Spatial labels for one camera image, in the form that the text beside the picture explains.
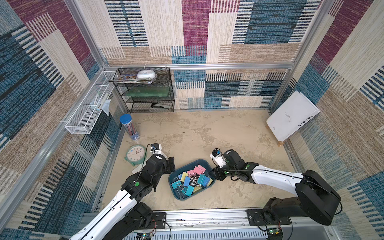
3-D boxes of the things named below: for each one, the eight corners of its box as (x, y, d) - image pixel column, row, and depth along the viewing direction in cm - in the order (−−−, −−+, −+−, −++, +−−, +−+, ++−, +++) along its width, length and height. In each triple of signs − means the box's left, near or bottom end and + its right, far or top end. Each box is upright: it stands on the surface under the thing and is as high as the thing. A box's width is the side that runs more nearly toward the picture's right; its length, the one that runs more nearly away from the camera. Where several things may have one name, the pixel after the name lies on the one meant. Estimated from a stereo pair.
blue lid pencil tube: (129, 141, 106) (118, 123, 91) (132, 132, 111) (121, 113, 96) (138, 141, 106) (129, 123, 91) (141, 132, 111) (132, 113, 96)
